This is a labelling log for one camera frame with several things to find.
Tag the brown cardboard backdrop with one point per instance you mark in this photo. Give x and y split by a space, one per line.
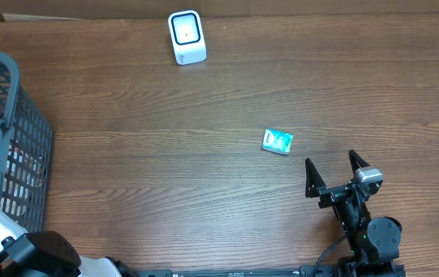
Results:
117 9

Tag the white barcode scanner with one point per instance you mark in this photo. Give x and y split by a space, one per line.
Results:
187 37

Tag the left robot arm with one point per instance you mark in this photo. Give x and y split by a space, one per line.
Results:
24 253

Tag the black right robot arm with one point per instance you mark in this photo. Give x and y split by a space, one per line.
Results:
374 243

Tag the grey plastic mesh basket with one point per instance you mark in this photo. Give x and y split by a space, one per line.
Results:
26 148

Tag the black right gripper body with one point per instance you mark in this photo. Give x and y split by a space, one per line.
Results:
332 195

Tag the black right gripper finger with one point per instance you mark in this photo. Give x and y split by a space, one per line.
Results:
314 182
356 161

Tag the teal white tissue pack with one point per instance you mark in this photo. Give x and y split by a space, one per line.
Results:
277 141

